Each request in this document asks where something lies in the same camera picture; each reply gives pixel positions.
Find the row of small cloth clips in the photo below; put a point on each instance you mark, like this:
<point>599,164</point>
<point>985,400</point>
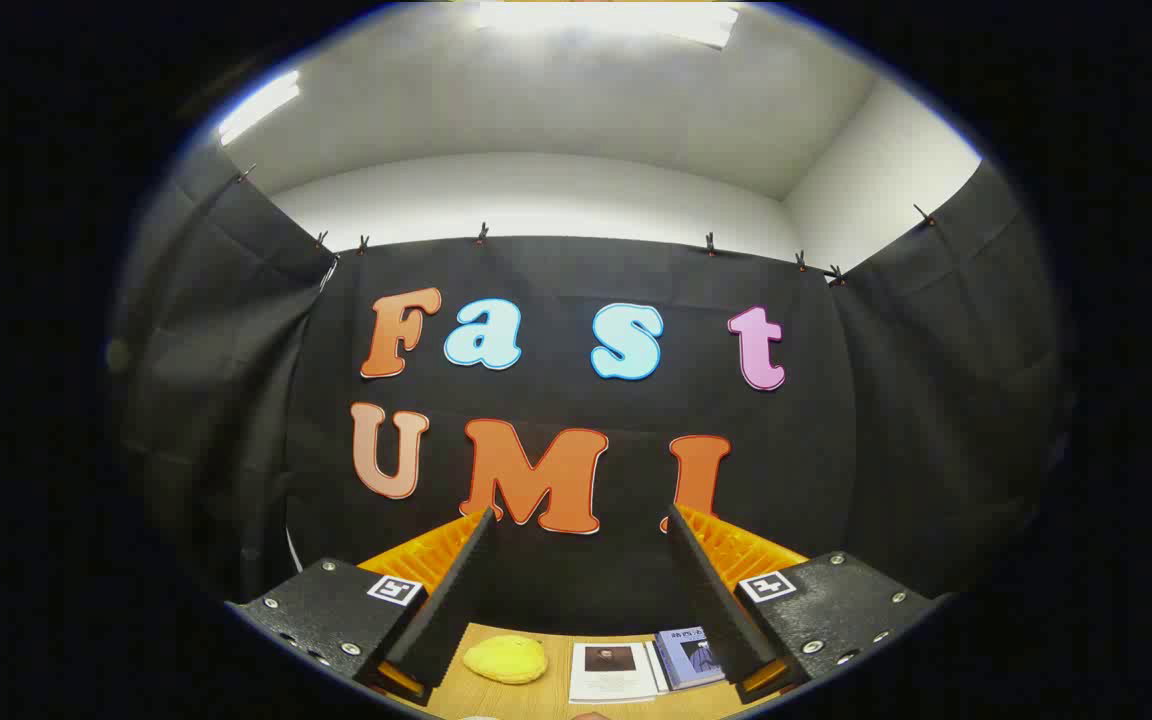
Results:
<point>482,234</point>

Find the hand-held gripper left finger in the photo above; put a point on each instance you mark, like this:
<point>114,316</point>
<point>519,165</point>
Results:
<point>451,610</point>

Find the blue cover book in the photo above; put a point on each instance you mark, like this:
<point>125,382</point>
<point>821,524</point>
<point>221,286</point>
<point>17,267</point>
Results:
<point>681,655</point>

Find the narrow ceiling light strip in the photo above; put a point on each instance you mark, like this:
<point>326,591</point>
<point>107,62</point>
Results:
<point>258,108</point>

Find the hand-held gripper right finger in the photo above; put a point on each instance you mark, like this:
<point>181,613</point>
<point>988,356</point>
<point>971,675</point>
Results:
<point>716,610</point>

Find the white book with dark photo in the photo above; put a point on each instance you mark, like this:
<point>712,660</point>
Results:
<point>616,685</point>

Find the yellow bumpy plush toy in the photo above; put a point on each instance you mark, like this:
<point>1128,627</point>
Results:
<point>506,660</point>

